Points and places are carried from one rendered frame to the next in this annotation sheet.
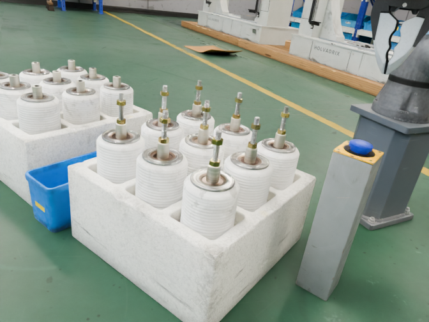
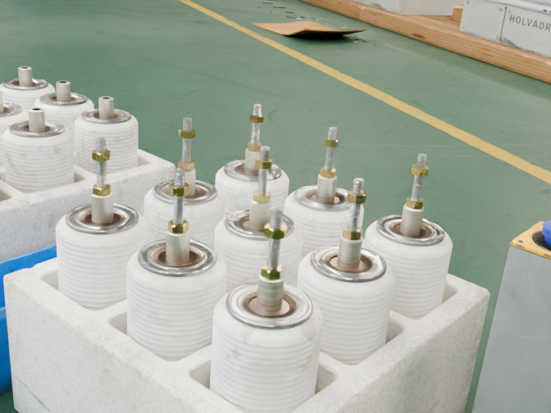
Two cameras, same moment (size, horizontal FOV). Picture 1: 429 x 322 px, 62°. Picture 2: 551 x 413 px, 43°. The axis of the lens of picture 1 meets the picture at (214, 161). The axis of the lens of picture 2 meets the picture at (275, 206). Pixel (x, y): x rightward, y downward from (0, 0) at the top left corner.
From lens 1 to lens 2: 5 cm
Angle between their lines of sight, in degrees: 5
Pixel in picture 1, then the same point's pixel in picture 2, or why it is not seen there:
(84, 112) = (43, 168)
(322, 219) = (494, 379)
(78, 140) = (30, 223)
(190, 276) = not seen: outside the picture
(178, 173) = (206, 291)
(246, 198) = (342, 338)
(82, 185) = (29, 313)
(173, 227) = (193, 399)
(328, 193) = (504, 329)
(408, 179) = not seen: outside the picture
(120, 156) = (100, 258)
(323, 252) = not seen: outside the picture
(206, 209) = (255, 365)
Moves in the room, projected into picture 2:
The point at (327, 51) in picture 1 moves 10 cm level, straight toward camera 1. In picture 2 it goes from (536, 25) to (535, 28)
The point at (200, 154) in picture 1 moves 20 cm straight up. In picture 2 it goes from (253, 251) to (267, 56)
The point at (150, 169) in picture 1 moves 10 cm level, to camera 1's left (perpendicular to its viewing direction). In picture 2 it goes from (152, 284) to (46, 271)
